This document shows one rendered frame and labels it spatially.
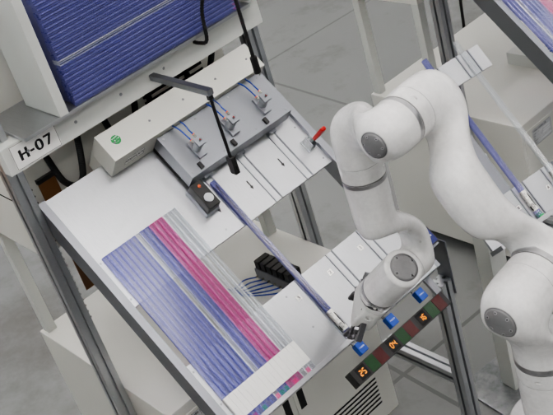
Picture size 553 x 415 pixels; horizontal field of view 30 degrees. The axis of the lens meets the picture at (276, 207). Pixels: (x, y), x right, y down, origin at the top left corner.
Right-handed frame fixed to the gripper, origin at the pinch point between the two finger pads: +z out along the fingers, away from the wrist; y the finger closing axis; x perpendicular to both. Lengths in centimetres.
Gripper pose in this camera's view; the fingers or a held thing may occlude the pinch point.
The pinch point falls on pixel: (352, 316)
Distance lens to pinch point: 240.3
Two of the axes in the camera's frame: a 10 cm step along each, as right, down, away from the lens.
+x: -9.5, -2.6, -1.7
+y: 1.6, -8.7, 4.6
